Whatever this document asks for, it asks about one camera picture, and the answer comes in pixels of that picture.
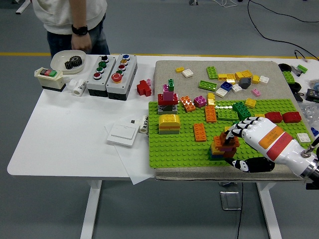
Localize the person's left hand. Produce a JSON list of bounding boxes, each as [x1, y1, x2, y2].
[[71, 33, 93, 52]]

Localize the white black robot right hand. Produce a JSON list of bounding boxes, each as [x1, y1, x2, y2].
[[223, 116, 318, 179]]

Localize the orange long brick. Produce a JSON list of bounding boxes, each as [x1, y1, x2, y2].
[[213, 135, 240, 152], [204, 105, 217, 122], [179, 96, 197, 112], [193, 122, 207, 142]]

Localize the dark green tall brick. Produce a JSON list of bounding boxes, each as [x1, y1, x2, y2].
[[233, 101, 252, 120]]

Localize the light green long brick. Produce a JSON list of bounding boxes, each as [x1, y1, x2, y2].
[[218, 109, 239, 121]]

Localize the dark grey brick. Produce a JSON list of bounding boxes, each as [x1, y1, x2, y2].
[[239, 77, 252, 89]]

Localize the red brick cluster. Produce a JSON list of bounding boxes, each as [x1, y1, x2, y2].
[[136, 79, 153, 97]]

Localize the red wide brick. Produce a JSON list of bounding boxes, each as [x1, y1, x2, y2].
[[158, 93, 179, 106]]

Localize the yellow rounded brick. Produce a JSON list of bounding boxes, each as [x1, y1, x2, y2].
[[159, 114, 180, 127]]

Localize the grey base brick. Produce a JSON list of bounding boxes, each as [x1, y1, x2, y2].
[[157, 104, 178, 115]]

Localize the black wristwatch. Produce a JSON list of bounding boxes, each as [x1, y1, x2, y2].
[[71, 24, 89, 36]]

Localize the black gear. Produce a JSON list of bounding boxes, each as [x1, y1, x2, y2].
[[69, 56, 84, 67], [64, 59, 78, 70]]

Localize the white bowl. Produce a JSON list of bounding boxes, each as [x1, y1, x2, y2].
[[50, 49, 87, 75]]

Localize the person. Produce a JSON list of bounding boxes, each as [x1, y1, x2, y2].
[[32, 0, 111, 59]]

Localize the grey four-button control box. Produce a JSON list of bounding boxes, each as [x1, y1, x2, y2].
[[86, 55, 117, 97]]

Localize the white pipe fitting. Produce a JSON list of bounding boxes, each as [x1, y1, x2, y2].
[[69, 79, 88, 96]]

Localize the clear bag of screws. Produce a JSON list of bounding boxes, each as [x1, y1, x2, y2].
[[299, 102, 319, 125]]

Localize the grey emergency-stop control box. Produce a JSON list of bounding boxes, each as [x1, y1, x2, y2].
[[106, 53, 139, 101]]

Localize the black electronic module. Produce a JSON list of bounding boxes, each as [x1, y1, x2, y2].
[[305, 88, 319, 103]]

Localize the white table foot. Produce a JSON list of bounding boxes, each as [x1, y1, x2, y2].
[[15, 0, 33, 14]]

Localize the white table leg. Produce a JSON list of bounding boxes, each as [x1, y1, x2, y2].
[[80, 179, 103, 239], [256, 183, 284, 239]]

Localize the metal floor socket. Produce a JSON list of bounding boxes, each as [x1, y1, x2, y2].
[[219, 191, 242, 211]]

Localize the light green long plate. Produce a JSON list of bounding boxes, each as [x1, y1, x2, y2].
[[198, 80, 217, 91]]

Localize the green studded baseplate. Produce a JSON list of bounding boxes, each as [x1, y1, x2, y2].
[[148, 99, 315, 169]]

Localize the grey-brown mat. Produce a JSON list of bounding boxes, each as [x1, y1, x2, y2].
[[152, 60, 319, 182]]

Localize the white labelled tube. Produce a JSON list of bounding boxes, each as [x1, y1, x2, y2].
[[139, 115, 150, 134]]

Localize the orange grey layered bricks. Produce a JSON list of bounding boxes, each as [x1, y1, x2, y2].
[[159, 125, 180, 135]]

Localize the white paper sheet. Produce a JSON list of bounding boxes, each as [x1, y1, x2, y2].
[[104, 124, 157, 185]]

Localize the beige red-green switch box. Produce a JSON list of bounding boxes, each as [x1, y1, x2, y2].
[[34, 67, 67, 92]]

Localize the black hanging cable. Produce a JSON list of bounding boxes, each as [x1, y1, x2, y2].
[[235, 183, 244, 239]]

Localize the white wall switch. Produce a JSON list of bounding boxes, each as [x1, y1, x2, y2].
[[107, 123, 141, 147]]

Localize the black floor cable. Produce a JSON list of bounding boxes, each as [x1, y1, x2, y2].
[[247, 0, 319, 61]]

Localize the white floor cable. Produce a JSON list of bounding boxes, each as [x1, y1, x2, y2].
[[214, 0, 240, 8]]

